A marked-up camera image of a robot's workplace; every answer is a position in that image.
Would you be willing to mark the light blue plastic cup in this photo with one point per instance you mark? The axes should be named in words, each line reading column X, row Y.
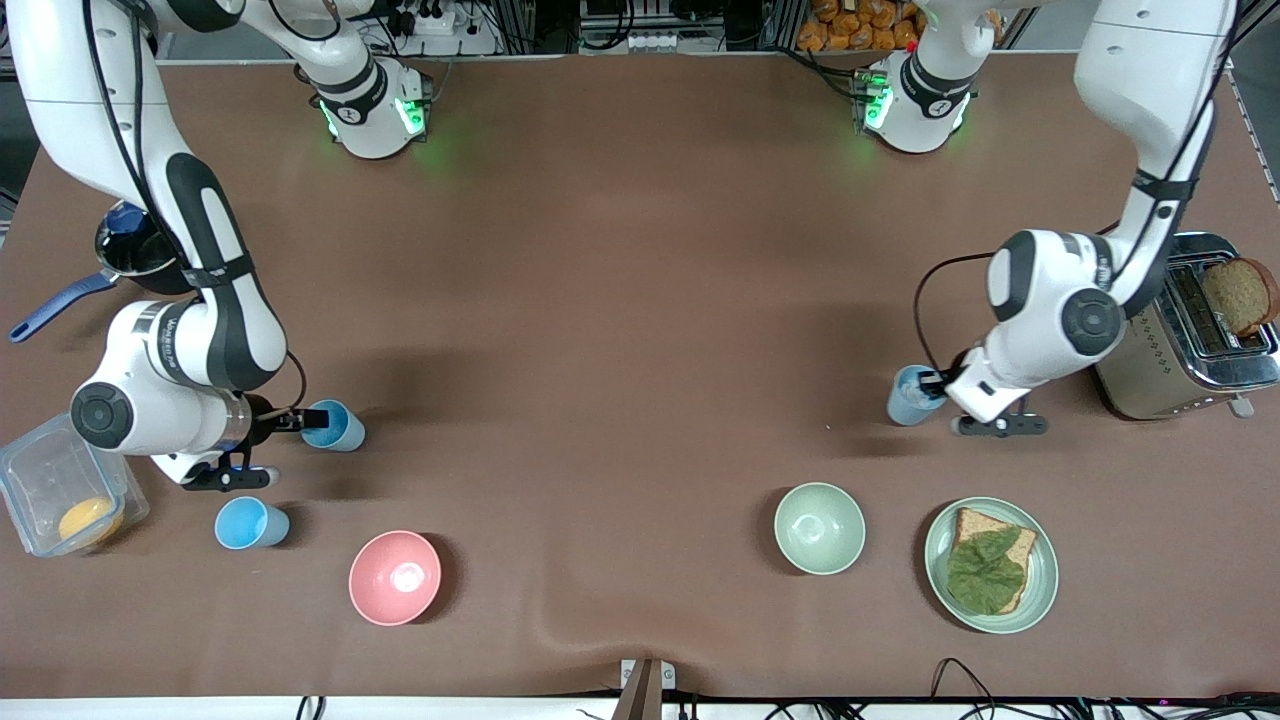
column 248, row 524
column 343, row 430
column 905, row 400

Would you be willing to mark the pale green plate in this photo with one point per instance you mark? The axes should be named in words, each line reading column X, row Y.
column 1040, row 580

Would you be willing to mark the green lettuce leaf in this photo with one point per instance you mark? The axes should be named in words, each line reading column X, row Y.
column 985, row 572

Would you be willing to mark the brown bread slice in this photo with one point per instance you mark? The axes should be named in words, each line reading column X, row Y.
column 1020, row 545

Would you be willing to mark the grey metal table bracket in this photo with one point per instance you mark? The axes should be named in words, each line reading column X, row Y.
column 646, row 683

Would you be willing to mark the dark toasted bread slice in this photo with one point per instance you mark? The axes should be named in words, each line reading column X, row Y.
column 1240, row 295

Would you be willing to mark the pink bowl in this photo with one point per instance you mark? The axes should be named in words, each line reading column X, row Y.
column 394, row 578

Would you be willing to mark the white power strip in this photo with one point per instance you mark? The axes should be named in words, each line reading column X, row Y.
column 434, row 20

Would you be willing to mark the beige chrome toaster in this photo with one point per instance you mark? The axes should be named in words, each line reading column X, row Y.
column 1160, row 360

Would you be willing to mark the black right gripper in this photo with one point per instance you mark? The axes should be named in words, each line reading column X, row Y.
column 262, row 416

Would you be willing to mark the bag of orange buns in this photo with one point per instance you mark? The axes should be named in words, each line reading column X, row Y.
column 850, row 28

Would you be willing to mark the orange round food piece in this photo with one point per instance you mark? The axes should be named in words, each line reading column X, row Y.
column 88, row 520

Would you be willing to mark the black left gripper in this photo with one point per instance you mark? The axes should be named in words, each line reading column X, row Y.
column 957, row 367

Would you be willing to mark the pale green bowl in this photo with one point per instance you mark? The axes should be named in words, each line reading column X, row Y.
column 819, row 528

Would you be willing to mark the dark blue round object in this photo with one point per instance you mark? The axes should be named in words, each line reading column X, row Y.
column 125, row 215

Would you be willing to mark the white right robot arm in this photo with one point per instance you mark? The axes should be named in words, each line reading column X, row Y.
column 215, row 330

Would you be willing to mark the clear plastic container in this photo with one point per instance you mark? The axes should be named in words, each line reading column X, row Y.
column 45, row 480

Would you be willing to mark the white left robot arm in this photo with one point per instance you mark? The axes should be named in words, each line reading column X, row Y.
column 1050, row 300

